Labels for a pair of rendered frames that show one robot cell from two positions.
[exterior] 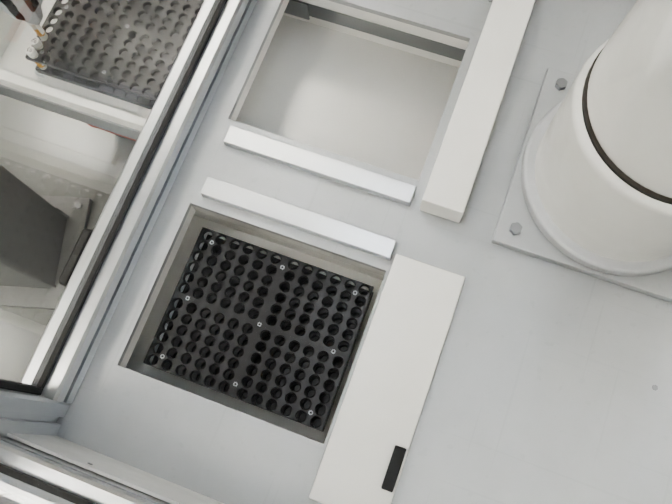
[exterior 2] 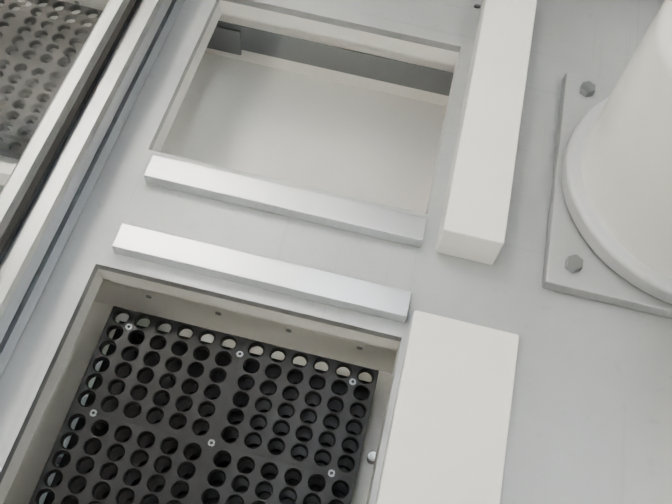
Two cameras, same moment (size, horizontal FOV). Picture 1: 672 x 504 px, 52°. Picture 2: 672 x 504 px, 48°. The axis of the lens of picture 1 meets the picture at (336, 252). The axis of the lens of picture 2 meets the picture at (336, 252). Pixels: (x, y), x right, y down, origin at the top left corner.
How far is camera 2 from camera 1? 0.25 m
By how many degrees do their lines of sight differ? 16
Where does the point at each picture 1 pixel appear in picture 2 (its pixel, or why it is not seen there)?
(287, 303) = (252, 406)
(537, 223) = (602, 254)
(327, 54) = (268, 94)
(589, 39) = (604, 44)
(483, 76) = (494, 77)
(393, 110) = (361, 155)
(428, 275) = (466, 336)
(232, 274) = (163, 370)
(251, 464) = not seen: outside the picture
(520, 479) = not seen: outside the picture
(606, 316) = not seen: outside the picture
